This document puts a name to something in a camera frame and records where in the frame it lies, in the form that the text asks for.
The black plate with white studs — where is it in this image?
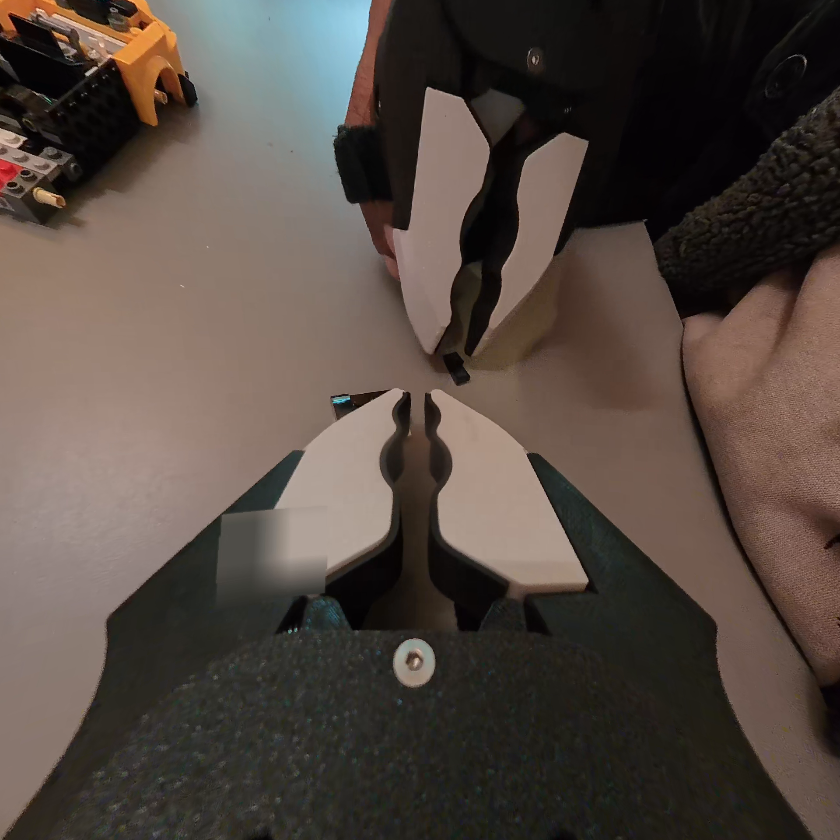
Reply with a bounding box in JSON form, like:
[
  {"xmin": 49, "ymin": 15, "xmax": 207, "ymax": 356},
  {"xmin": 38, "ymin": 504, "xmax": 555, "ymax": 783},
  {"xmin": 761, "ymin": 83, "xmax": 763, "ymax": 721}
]
[{"xmin": 329, "ymin": 390, "xmax": 389, "ymax": 422}]

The dark fleece jacket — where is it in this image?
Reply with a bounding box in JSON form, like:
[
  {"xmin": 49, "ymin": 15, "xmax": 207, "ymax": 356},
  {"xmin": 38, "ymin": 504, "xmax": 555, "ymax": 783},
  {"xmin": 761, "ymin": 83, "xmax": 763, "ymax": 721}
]
[{"xmin": 655, "ymin": 0, "xmax": 840, "ymax": 319}]

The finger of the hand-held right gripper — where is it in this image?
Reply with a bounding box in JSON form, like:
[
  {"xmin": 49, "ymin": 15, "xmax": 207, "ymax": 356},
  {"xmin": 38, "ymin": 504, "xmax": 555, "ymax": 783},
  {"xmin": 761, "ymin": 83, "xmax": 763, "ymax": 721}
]
[
  {"xmin": 462, "ymin": 131, "xmax": 590, "ymax": 358},
  {"xmin": 392, "ymin": 87, "xmax": 493, "ymax": 357}
]

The partly built lego car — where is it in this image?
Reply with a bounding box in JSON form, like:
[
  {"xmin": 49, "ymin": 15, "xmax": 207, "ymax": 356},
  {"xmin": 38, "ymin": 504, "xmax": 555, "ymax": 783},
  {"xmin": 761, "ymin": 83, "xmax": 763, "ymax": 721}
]
[{"xmin": 0, "ymin": 0, "xmax": 200, "ymax": 228}]

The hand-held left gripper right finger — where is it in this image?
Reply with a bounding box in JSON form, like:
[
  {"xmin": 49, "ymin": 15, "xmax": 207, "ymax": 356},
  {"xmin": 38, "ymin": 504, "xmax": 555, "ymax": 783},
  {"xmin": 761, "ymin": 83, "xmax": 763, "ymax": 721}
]
[{"xmin": 423, "ymin": 389, "xmax": 589, "ymax": 598}]

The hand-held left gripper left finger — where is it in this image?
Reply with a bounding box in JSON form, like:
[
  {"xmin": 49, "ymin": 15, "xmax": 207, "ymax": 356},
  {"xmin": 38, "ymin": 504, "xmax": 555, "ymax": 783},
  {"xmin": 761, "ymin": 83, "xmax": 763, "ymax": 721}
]
[{"xmin": 276, "ymin": 388, "xmax": 413, "ymax": 581}]

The person's right forearm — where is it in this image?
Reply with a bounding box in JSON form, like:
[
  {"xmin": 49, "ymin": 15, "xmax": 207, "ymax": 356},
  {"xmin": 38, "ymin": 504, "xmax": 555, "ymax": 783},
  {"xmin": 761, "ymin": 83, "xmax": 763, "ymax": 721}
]
[{"xmin": 646, "ymin": 0, "xmax": 756, "ymax": 227}]

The person's right hand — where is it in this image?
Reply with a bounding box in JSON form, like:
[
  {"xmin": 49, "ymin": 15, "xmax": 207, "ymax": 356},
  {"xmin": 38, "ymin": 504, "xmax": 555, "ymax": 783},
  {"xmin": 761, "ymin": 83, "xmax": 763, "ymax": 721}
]
[{"xmin": 333, "ymin": 39, "xmax": 404, "ymax": 283}]

